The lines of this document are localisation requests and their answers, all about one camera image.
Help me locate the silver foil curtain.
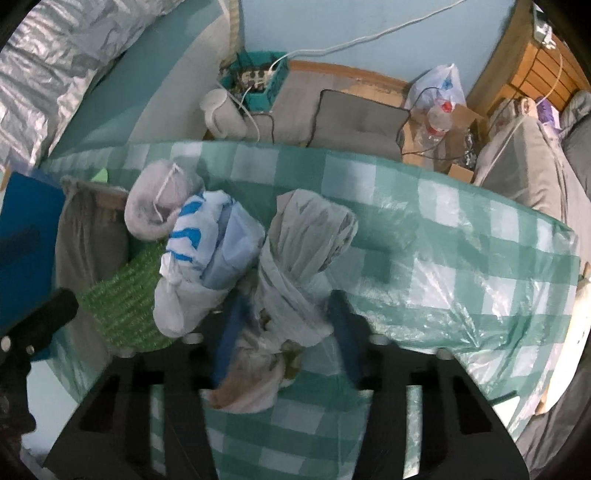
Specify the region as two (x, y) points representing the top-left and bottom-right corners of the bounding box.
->
(0, 0), (156, 168)

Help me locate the blue white striped cloth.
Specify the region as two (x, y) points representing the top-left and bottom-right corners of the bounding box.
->
(159, 191), (232, 278)

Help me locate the white power strip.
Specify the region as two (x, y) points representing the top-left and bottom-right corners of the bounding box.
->
(231, 65), (273, 89)

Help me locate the clear plastic bottle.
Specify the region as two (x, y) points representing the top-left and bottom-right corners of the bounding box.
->
(417, 100), (456, 145)

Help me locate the green scrubbing cloth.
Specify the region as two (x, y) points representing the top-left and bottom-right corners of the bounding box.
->
(76, 240), (175, 352)

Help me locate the beige cloth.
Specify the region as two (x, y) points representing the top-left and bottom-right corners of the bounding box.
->
(202, 323), (306, 414)

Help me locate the blue-edged cardboard box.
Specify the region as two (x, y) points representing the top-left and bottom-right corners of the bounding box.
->
(0, 159), (68, 361)

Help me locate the wooden headboard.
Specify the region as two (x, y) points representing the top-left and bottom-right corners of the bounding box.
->
(466, 0), (591, 112)

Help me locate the pale grey cloth bundle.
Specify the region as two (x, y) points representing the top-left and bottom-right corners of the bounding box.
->
(255, 188), (359, 352)

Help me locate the white power cable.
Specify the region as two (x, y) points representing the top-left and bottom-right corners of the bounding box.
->
(268, 0), (468, 70)

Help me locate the green checkered tablecloth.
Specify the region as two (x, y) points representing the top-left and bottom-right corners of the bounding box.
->
(41, 138), (581, 480)

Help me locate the white charger cable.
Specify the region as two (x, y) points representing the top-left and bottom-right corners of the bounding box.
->
(489, 44), (567, 176)

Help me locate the light grey drawstring cloth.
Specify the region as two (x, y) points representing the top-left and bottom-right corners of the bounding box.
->
(124, 159), (206, 241)

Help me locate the brown cardboard box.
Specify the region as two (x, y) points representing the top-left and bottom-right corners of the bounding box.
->
(401, 103), (491, 184)

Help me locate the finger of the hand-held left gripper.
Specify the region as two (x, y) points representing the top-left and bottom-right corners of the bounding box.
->
(0, 288), (80, 363)

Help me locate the white cylinder container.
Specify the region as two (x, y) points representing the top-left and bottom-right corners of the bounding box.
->
(200, 88), (248, 140)

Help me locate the black cable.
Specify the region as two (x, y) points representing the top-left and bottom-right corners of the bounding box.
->
(249, 88), (519, 160)

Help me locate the grey floor mat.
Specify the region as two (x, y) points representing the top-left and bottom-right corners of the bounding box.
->
(249, 71), (352, 148)

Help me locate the white charger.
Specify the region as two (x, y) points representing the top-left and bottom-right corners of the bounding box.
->
(531, 9), (560, 49)

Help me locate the purple packet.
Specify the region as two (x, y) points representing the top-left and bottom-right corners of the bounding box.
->
(537, 102), (562, 133)

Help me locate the grey cushion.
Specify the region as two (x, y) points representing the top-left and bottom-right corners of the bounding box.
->
(307, 89), (411, 160)

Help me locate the grey drawstring pouch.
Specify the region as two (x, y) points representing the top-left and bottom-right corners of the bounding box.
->
(54, 178), (133, 365)

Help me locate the grey blanket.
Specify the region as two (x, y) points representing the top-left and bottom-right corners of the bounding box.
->
(473, 90), (591, 457)

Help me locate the light blue cloth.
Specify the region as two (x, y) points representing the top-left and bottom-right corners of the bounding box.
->
(201, 198), (267, 289)

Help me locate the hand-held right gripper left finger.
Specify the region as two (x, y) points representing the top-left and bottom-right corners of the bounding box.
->
(44, 292), (253, 480)

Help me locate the white plastic bag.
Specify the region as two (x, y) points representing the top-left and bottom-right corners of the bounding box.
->
(405, 63), (467, 110)

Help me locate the teal plastic basket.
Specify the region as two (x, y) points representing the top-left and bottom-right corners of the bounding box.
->
(219, 50), (291, 114)

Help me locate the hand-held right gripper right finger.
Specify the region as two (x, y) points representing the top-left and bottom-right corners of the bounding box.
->
(328, 292), (532, 480)

